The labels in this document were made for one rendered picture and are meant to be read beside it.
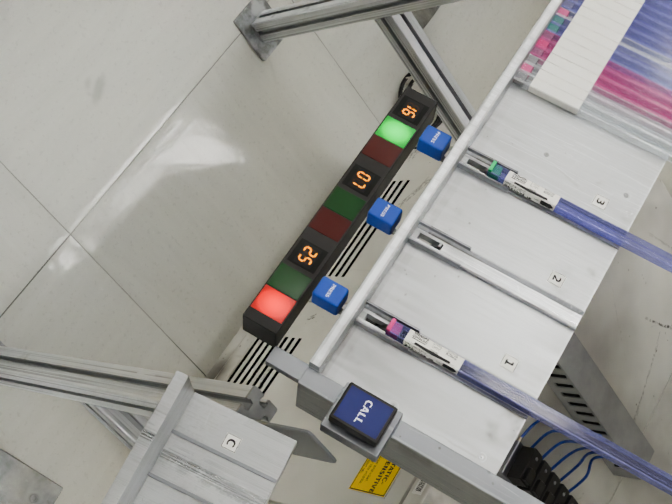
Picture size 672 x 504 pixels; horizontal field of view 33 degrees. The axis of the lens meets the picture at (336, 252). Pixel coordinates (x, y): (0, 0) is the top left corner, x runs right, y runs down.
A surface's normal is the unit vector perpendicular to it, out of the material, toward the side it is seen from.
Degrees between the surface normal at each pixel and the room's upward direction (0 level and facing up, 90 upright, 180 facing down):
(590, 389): 0
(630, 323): 0
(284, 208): 0
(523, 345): 47
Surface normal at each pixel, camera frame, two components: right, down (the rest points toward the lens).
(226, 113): 0.67, 0.01
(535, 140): 0.07, -0.49
